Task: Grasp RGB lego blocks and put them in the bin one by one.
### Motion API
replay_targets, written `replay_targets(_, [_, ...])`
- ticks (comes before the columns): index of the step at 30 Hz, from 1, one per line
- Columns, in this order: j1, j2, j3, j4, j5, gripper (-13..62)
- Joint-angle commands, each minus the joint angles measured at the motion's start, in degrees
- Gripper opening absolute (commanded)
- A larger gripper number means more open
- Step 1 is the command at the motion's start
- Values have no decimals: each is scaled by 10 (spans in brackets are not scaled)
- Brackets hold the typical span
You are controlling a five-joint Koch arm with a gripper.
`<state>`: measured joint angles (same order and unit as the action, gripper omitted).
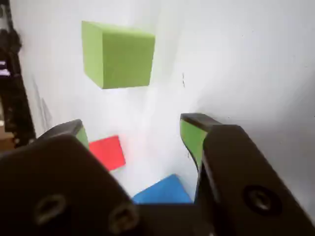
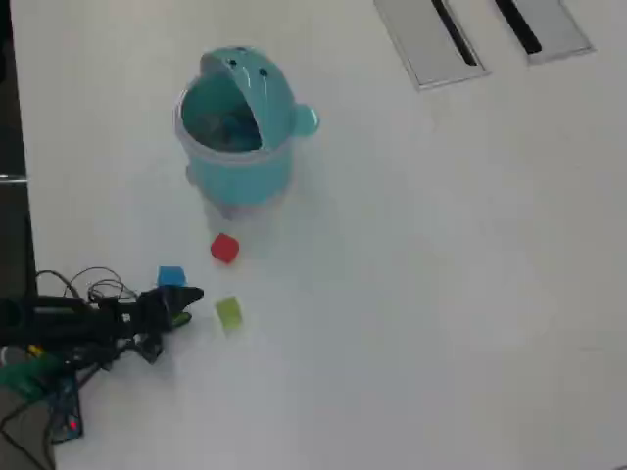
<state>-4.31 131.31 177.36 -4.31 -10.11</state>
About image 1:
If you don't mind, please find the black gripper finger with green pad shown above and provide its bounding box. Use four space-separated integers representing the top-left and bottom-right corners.
0 119 141 236
179 113 315 236

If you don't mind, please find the red cube block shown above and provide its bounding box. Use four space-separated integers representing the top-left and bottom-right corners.
88 135 126 173

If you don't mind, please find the blue cube block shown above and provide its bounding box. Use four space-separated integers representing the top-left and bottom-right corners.
131 173 194 205

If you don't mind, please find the green cube block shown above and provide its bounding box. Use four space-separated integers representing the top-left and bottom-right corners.
81 20 156 89

